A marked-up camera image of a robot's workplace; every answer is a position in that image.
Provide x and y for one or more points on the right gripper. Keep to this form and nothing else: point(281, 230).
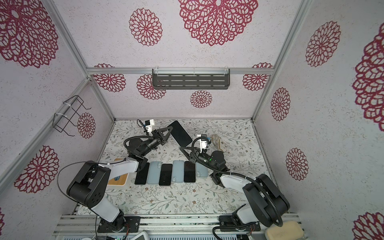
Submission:
point(194, 154)

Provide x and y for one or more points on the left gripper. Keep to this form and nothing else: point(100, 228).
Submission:
point(157, 135)

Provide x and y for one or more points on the black phone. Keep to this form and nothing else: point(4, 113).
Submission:
point(180, 134)
point(189, 172)

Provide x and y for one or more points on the pale green phone case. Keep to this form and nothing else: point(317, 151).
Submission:
point(154, 173)
point(201, 171)
point(178, 171)

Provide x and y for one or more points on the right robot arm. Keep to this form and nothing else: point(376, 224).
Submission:
point(266, 203)

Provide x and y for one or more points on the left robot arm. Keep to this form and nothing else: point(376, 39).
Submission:
point(89, 185)

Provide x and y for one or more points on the crumpled clear plastic bag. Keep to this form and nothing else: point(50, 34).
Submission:
point(219, 143)

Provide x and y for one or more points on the white wooden-top tissue box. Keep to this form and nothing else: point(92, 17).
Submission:
point(118, 181)

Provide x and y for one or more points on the beige sponge pad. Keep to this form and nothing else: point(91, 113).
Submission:
point(290, 230)

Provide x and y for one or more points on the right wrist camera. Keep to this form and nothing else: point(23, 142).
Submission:
point(204, 144)

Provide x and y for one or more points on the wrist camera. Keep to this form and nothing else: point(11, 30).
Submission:
point(204, 144)
point(149, 126)

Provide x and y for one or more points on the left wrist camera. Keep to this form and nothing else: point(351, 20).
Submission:
point(149, 126)

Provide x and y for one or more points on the grey metal wall shelf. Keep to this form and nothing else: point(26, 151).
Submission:
point(191, 79)

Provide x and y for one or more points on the black wire wall rack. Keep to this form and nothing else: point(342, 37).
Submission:
point(73, 105)

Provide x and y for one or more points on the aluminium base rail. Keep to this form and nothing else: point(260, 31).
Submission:
point(78, 226)

